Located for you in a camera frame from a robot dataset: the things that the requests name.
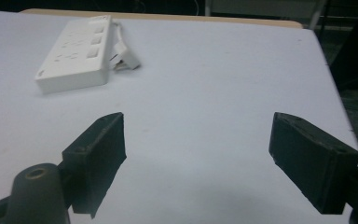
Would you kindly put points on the white plug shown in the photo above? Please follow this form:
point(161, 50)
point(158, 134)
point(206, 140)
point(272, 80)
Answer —
point(122, 57)

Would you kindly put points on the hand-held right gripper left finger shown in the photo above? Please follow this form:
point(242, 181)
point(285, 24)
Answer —
point(99, 155)

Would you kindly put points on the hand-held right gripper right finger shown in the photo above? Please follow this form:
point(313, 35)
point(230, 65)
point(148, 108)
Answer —
point(310, 161)

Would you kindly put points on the white power strip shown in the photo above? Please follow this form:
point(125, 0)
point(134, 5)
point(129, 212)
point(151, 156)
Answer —
point(76, 56)

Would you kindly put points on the metal stand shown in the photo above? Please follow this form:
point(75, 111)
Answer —
point(317, 14)

